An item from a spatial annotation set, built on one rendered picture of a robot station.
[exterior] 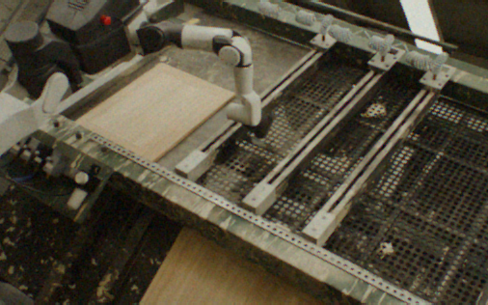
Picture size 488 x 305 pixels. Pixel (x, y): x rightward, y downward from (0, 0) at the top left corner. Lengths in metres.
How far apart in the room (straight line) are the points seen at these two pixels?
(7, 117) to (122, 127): 0.62
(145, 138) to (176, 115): 0.19
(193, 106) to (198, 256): 0.67
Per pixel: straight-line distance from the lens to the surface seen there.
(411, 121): 2.72
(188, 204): 2.36
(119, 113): 2.86
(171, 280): 2.58
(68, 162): 2.66
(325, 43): 3.08
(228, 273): 2.49
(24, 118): 2.33
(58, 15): 2.42
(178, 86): 2.97
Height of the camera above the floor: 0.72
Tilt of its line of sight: 13 degrees up
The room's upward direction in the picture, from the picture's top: 29 degrees clockwise
